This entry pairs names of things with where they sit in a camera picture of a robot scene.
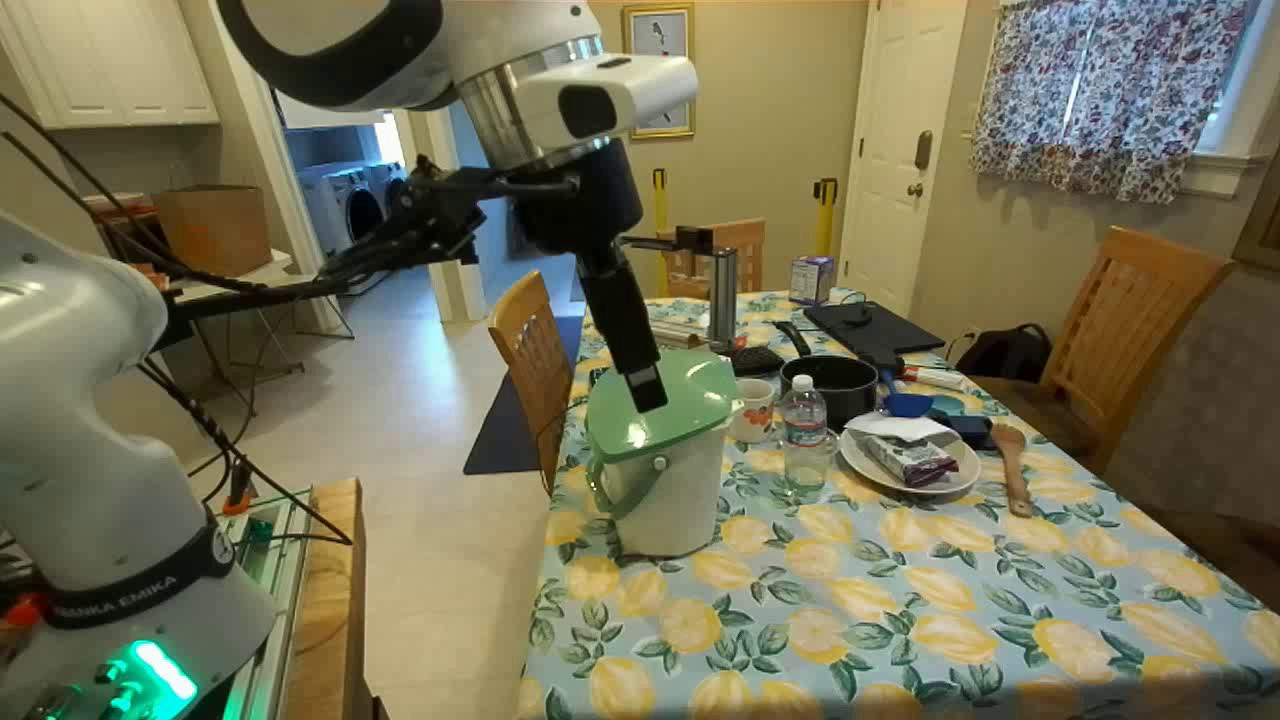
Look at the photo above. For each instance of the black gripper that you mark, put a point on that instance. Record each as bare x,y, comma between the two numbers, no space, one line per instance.
573,202

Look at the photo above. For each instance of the white trash can green lid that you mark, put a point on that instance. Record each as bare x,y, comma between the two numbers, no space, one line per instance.
665,494

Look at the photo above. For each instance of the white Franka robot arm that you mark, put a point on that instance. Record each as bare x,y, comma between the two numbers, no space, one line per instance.
94,443

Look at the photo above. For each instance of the wooden dining chair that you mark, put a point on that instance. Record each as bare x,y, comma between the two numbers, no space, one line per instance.
1135,321
534,362
741,254

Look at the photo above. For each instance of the black smartphone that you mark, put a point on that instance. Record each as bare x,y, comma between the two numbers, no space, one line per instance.
756,362

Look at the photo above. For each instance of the black floor mat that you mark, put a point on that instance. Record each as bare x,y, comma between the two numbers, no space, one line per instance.
504,415

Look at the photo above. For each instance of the white ceramic mug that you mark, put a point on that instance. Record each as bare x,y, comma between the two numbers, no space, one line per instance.
753,407

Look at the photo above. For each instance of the white plastic container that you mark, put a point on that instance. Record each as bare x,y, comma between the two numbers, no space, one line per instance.
809,276

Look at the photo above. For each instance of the clear plastic water bottle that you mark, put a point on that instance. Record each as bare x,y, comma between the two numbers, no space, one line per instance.
806,432

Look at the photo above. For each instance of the black frying pan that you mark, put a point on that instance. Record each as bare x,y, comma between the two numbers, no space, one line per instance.
833,387

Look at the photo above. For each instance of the small black box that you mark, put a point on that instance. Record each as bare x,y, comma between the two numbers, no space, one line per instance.
854,319

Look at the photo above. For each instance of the black flat tablet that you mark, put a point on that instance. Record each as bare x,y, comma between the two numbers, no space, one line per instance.
886,339

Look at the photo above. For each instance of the white round plate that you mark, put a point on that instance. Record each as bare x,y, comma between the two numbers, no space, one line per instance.
864,475

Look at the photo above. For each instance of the blue case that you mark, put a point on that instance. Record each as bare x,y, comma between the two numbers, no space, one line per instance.
908,402

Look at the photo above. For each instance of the white paper napkin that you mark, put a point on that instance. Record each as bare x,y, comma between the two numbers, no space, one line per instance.
906,428

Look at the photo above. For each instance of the framed bird picture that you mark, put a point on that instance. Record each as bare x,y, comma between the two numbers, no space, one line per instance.
663,35

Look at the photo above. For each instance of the silver foil food packet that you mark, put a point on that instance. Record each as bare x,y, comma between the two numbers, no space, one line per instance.
914,457

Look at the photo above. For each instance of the white laundry machine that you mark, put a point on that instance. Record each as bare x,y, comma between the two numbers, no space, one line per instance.
332,202

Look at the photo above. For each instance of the white panel door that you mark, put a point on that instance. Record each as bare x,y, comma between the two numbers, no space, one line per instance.
906,146

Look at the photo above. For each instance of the dark teal pouch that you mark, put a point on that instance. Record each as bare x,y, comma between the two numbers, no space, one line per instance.
969,428

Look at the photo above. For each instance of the black bag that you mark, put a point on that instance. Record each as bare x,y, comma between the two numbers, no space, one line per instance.
1005,353

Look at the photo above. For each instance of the folding side table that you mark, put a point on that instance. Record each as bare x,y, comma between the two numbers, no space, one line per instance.
244,291

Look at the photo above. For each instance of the wooden spatula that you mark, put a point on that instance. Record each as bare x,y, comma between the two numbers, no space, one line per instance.
1015,465

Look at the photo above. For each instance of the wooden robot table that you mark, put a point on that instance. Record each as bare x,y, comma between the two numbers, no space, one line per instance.
325,612

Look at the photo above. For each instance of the red black clamp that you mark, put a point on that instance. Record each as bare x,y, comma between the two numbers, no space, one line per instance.
237,496

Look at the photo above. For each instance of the brown cardboard box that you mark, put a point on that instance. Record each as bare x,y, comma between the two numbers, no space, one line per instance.
215,225

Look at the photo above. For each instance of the metal robot mounting plate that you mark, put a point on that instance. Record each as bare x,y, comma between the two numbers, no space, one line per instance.
273,574

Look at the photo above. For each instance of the floral print curtain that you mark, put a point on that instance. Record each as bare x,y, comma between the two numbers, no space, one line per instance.
1105,92

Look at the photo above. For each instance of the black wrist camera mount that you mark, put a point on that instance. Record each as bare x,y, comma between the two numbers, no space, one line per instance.
441,206

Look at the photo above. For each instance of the white wall cabinet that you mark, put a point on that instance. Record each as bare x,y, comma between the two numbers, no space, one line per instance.
104,60

